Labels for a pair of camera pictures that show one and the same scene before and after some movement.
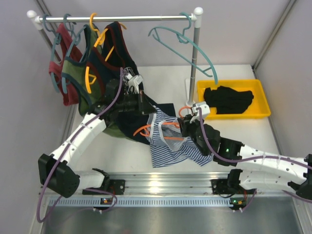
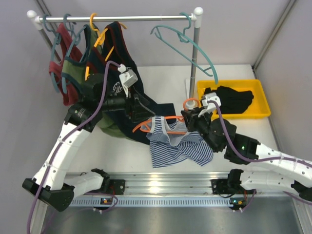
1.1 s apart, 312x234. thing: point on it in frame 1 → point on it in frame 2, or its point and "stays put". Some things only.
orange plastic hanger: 146,132 → 180,117
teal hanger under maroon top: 57,40 stays put
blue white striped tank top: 165,139 stays put
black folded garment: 227,100 stays put
